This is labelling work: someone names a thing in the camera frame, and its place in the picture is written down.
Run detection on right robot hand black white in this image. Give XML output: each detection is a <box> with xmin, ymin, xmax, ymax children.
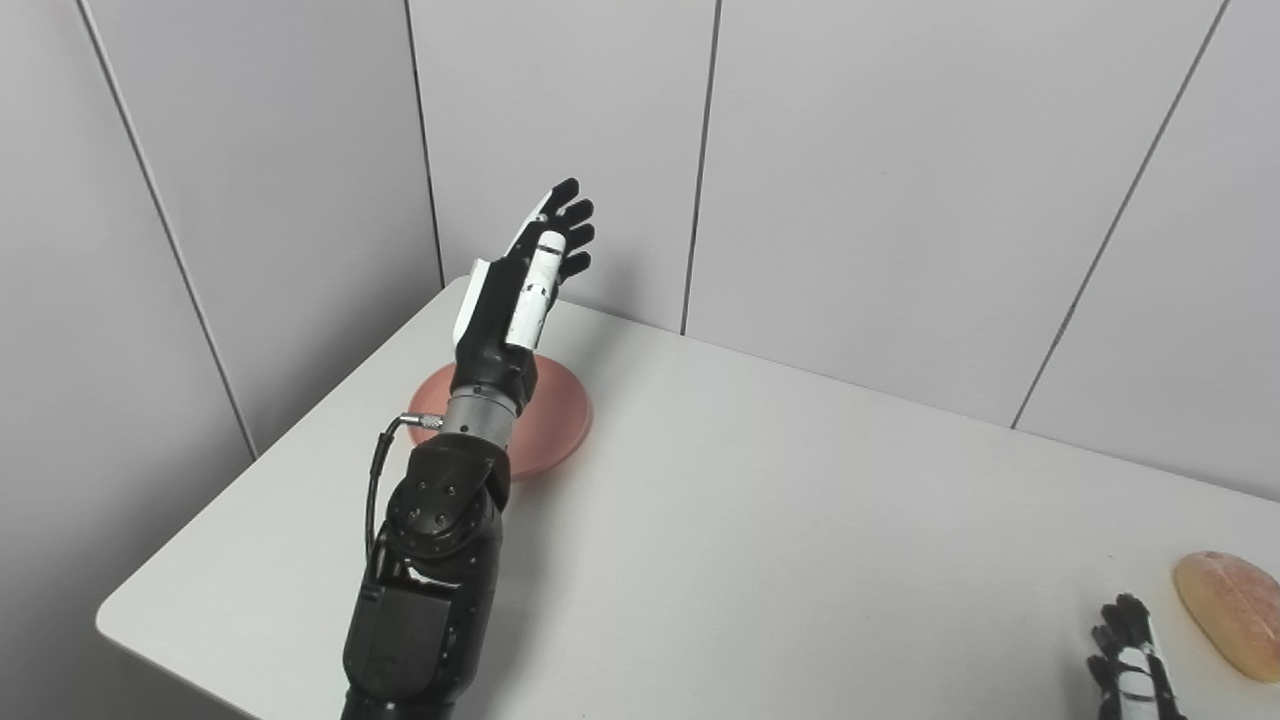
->
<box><xmin>1087</xmin><ymin>594</ymin><xmax>1187</xmax><ymax>720</ymax></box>

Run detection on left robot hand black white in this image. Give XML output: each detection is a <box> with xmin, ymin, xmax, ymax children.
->
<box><xmin>450</xmin><ymin>178</ymin><xmax>596</xmax><ymax>409</ymax></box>

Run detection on oval bread roll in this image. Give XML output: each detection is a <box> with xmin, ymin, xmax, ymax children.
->
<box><xmin>1174</xmin><ymin>551</ymin><xmax>1280</xmax><ymax>682</ymax></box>

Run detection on pink round plate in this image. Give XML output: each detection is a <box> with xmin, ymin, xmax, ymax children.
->
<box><xmin>407</xmin><ymin>354</ymin><xmax>593</xmax><ymax>481</ymax></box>

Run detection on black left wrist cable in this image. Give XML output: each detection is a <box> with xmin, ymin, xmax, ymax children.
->
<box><xmin>364</xmin><ymin>412</ymin><xmax>444</xmax><ymax>561</ymax></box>

